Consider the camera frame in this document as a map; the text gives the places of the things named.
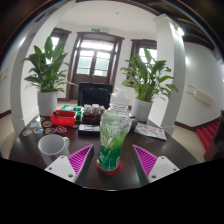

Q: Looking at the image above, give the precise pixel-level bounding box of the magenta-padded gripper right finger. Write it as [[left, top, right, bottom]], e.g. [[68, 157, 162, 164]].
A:
[[130, 143, 181, 187]]

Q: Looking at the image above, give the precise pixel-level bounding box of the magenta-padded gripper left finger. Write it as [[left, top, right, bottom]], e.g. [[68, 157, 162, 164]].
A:
[[44, 143, 96, 188]]

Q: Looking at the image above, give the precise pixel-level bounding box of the clear green-label drink bottle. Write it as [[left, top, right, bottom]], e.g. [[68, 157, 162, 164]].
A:
[[95, 87, 133, 172]]

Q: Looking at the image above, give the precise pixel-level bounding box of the white mug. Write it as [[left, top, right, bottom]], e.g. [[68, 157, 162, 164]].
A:
[[37, 133, 71, 158]]

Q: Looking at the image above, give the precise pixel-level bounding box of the printed paper leaflet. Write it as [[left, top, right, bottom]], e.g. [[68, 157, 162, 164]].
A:
[[133, 122, 168, 141]]

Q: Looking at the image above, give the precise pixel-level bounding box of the flat black box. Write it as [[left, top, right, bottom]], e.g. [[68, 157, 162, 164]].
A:
[[77, 123, 102, 136]]

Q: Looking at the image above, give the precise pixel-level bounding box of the flat round red coaster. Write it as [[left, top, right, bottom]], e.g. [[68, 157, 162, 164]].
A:
[[95, 159, 124, 176]]

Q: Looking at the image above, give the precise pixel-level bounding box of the red plastic basket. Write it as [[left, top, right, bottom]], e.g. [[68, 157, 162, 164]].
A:
[[49, 109, 78, 127]]

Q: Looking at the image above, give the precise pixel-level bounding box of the grey ball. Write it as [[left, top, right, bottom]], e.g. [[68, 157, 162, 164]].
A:
[[129, 118, 139, 132]]

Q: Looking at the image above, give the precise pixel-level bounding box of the red carpeted staircase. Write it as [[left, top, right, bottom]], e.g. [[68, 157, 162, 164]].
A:
[[195, 119, 221, 151]]

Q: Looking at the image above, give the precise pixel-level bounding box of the green box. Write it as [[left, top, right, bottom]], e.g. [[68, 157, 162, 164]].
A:
[[59, 104, 84, 113]]

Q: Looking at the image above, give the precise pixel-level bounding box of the black chair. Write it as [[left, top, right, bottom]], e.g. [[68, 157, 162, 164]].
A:
[[77, 82, 114, 110]]

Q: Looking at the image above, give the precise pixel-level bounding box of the leafy plant in white pot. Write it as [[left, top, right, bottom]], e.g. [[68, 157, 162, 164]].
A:
[[22, 35, 78, 118], [120, 47, 179, 124]]

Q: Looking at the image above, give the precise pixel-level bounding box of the dark wooden glazed door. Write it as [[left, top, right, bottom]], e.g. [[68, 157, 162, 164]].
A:
[[70, 31, 125, 101]]

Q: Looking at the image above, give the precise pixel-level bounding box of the dark-framed window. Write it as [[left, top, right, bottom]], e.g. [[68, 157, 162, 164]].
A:
[[49, 27, 73, 68], [129, 38, 158, 68]]

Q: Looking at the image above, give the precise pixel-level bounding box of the white wall radiator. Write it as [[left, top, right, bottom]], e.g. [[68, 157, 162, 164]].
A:
[[186, 84, 214, 106]]

